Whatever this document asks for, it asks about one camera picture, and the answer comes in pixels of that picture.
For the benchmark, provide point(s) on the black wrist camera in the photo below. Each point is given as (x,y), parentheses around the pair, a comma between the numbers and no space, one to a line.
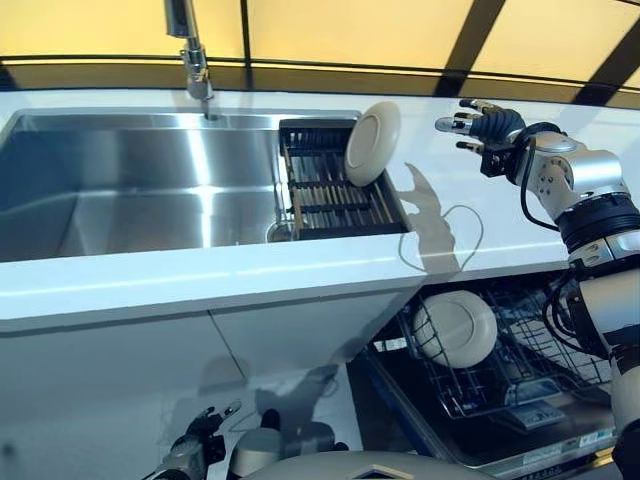
(216,447)
(497,161)

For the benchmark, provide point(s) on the chrome kitchen faucet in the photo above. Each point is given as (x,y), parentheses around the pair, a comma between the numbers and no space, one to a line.
(195,60)

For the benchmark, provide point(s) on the black window frame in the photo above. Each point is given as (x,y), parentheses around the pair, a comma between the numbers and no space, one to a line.
(350,75)

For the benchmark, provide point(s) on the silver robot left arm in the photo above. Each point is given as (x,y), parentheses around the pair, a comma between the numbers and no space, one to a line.
(182,455)

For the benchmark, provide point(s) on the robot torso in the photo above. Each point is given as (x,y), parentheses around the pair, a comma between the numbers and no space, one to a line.
(360,467)

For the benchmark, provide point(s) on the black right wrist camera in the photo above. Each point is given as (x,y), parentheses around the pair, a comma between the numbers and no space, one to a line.
(497,161)

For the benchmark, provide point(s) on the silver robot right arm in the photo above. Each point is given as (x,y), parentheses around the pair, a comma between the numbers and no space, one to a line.
(590,175)

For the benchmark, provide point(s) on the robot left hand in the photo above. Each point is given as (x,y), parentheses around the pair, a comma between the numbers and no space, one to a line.
(207,425)

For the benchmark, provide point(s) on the robot right leg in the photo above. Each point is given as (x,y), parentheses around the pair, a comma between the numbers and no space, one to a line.
(320,437)

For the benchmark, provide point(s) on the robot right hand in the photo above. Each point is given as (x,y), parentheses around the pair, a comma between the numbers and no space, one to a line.
(492,125)

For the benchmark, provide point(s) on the white cabinet door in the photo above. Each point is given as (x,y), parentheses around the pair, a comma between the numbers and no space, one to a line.
(300,325)
(100,390)

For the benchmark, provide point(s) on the robot leg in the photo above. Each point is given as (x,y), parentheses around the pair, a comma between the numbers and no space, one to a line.
(320,437)
(255,447)

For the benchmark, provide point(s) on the dishwasher detergent dispenser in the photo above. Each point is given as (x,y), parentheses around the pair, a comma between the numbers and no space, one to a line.
(540,416)

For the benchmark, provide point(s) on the robot left leg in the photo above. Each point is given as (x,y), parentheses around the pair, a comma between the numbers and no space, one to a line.
(255,447)

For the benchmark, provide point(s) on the cream ceramic plate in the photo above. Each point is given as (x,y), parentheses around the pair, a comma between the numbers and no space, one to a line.
(460,330)
(372,145)

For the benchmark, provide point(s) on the stainless steel sink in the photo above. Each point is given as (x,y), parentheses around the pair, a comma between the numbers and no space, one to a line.
(150,190)

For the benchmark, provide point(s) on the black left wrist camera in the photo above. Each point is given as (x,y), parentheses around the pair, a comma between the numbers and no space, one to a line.
(216,447)

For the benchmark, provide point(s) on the black sink drying rack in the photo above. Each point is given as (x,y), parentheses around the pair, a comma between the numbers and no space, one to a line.
(330,205)

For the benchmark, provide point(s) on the metal sink drain strainer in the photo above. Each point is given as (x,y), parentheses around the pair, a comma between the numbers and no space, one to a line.
(279,231)

